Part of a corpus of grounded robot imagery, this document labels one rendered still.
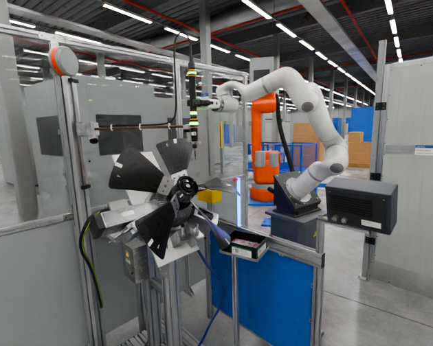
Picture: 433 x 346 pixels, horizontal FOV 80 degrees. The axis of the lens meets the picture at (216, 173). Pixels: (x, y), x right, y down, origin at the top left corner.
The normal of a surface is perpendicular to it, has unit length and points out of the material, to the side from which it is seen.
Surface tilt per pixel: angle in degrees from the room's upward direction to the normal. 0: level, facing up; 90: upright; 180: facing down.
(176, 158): 50
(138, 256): 90
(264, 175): 90
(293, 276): 90
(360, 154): 90
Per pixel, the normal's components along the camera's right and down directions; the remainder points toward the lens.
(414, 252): -0.72, 0.13
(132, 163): 0.36, -0.08
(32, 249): 0.70, 0.11
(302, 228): -0.12, 0.18
